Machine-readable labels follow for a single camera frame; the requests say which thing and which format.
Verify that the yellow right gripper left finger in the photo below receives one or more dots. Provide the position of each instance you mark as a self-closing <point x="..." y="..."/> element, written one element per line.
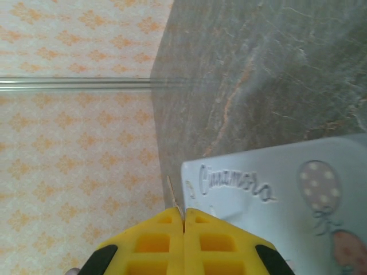
<point x="149" y="252"/>

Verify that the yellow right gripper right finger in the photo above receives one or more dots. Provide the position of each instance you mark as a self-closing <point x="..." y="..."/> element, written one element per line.
<point x="218" y="252"/>

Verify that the pale blue cartoon tin box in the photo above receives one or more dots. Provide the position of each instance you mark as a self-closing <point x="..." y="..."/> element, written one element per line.
<point x="258" y="229"/>

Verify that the aluminium left rear frame post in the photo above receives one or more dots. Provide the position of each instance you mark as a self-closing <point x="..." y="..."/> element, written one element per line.
<point x="71" y="83"/>

